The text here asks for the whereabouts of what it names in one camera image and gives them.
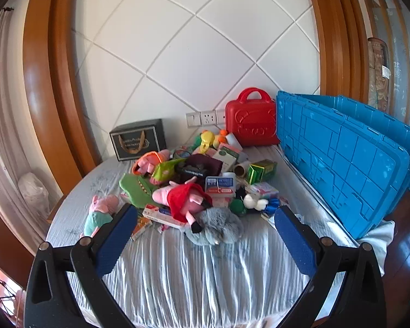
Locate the pink tissue packet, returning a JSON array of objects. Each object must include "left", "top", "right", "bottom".
[{"left": 249, "top": 182, "right": 280, "bottom": 199}]

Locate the pig plush in orange dress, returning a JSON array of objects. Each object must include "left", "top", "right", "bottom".
[{"left": 131, "top": 149, "right": 171, "bottom": 176}]

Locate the red and white flat box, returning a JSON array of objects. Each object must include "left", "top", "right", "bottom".
[{"left": 142, "top": 204, "right": 188, "bottom": 230}]

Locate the white wall switch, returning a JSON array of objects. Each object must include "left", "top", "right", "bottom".
[{"left": 186, "top": 112, "right": 202, "bottom": 130}]

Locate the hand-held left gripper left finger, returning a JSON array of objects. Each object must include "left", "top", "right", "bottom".
[{"left": 23, "top": 203, "right": 139, "bottom": 328}]

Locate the maroon cloth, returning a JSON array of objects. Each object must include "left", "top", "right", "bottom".
[{"left": 181, "top": 154, "right": 224, "bottom": 182}]

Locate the pig plush in red dress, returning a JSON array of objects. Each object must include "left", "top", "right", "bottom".
[{"left": 152, "top": 183, "right": 214, "bottom": 230}]

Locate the white box with green band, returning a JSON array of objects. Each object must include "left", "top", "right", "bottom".
[{"left": 212, "top": 143, "right": 243, "bottom": 169}]

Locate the cardboard tube roll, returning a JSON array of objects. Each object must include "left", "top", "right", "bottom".
[{"left": 233, "top": 161, "right": 250, "bottom": 178}]

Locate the white blue medicine box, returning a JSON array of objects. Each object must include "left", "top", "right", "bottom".
[{"left": 205, "top": 176, "right": 236, "bottom": 201}]

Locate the red toy suitcase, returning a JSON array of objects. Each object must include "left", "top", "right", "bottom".
[{"left": 225, "top": 87, "right": 280, "bottom": 147}]

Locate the wooden headboard post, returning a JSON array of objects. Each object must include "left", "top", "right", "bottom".
[
  {"left": 22, "top": 0, "right": 106, "bottom": 178},
  {"left": 304, "top": 0, "right": 370, "bottom": 103}
]

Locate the small orange box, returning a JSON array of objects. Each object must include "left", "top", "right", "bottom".
[{"left": 130, "top": 216, "right": 153, "bottom": 242}]

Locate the sheer curtain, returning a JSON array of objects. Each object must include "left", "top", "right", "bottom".
[{"left": 0, "top": 7, "right": 65, "bottom": 247}]

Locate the white cloth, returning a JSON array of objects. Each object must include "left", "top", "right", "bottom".
[{"left": 360, "top": 220, "right": 396, "bottom": 276}]

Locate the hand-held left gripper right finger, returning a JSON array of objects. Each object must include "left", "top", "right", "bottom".
[{"left": 274, "top": 205, "right": 387, "bottom": 328}]

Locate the lime green plush toy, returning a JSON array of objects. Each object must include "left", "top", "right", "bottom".
[{"left": 150, "top": 158, "right": 187, "bottom": 186}]

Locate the blue plastic storage crate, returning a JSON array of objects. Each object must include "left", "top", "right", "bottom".
[{"left": 276, "top": 90, "right": 410, "bottom": 240}]

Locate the blue satin cloth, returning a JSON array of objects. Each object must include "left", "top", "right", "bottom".
[{"left": 260, "top": 197, "right": 281, "bottom": 216}]

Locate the black small pouch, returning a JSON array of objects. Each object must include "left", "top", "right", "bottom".
[{"left": 176, "top": 164, "right": 207, "bottom": 179}]

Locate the striped bed sheet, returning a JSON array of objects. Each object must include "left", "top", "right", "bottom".
[{"left": 45, "top": 145, "right": 363, "bottom": 328}]

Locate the grey plush toy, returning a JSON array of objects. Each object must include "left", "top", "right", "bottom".
[{"left": 184, "top": 207, "right": 244, "bottom": 247}]

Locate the green crocodile plush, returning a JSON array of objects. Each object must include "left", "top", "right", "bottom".
[{"left": 119, "top": 172, "right": 165, "bottom": 209}]

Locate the green carton box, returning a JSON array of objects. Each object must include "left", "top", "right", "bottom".
[{"left": 247, "top": 159, "right": 278, "bottom": 185}]

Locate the pig plush in teal dress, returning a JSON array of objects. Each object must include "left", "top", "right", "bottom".
[{"left": 80, "top": 194, "right": 121, "bottom": 239}]

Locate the yellow duck toy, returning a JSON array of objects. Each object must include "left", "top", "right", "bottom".
[{"left": 200, "top": 130, "right": 215, "bottom": 154}]

